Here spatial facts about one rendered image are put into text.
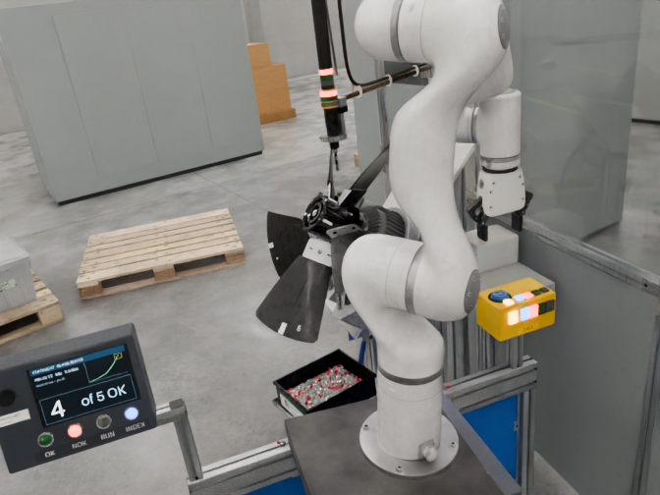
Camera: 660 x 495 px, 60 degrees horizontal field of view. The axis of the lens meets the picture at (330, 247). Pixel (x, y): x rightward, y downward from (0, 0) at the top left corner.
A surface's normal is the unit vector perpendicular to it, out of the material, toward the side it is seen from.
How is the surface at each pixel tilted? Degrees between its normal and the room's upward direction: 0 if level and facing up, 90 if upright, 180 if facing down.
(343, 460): 5
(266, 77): 90
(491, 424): 90
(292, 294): 51
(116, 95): 90
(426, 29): 89
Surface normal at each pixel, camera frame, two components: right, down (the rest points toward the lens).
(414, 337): 0.09, -0.58
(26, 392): 0.30, 0.09
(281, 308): -0.42, -0.26
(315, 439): -0.04, -0.90
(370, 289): -0.50, 0.48
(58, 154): 0.53, 0.29
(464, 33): -0.51, 0.26
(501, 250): 0.34, 0.34
